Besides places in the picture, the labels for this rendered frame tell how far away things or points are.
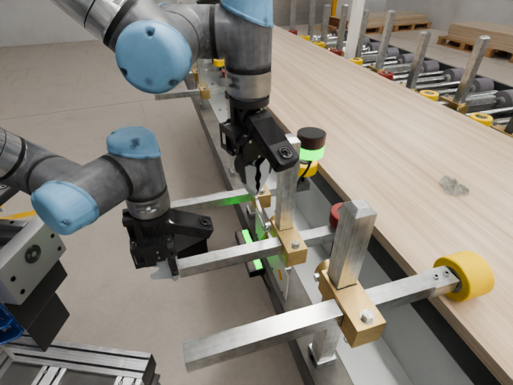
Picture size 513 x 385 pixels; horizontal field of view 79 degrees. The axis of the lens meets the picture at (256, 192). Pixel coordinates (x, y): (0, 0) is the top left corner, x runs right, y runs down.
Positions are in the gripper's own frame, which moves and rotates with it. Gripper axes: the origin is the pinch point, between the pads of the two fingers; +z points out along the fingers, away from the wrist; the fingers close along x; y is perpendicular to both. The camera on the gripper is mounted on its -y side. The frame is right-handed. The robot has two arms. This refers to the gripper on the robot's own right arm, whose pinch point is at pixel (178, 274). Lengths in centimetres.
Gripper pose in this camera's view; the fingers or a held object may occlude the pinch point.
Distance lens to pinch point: 74.7
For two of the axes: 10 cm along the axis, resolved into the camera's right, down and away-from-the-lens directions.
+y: -9.5, 1.8, -2.4
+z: 0.0, 8.0, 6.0
